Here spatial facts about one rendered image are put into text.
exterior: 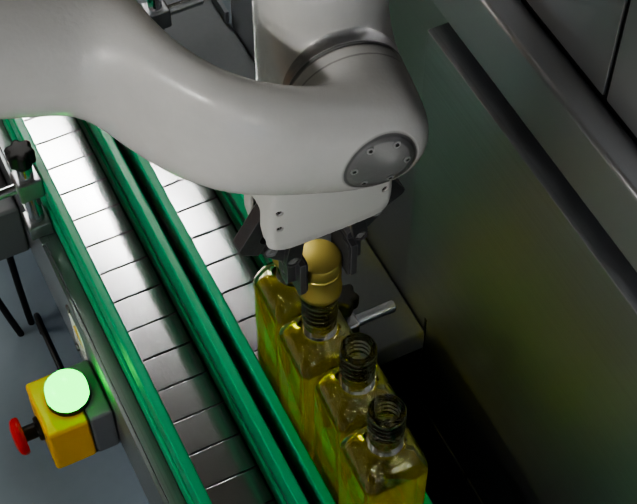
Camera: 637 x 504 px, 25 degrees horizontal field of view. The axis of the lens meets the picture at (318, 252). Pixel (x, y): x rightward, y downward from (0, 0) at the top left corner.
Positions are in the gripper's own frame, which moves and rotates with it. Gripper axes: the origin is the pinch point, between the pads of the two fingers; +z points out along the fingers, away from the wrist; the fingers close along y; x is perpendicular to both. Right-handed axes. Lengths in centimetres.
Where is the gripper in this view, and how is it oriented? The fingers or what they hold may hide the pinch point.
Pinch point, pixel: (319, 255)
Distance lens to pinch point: 111.1
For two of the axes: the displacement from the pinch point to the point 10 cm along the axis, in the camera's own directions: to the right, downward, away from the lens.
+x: 4.3, 7.3, -5.2
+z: 0.0, 5.8, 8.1
